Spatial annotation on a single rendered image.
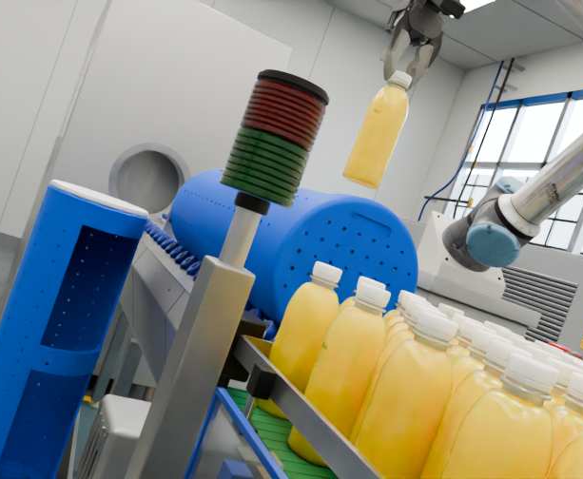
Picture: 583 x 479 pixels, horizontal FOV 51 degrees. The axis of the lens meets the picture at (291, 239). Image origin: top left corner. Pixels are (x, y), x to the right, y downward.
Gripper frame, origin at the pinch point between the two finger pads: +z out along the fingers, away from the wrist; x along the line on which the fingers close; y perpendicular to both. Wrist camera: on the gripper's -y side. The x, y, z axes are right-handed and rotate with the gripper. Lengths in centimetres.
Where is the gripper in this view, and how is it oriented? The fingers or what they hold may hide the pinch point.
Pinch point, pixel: (400, 78)
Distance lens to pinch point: 117.2
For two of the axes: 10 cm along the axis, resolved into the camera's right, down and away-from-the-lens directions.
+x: -8.7, -3.2, -3.8
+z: -3.7, 9.3, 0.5
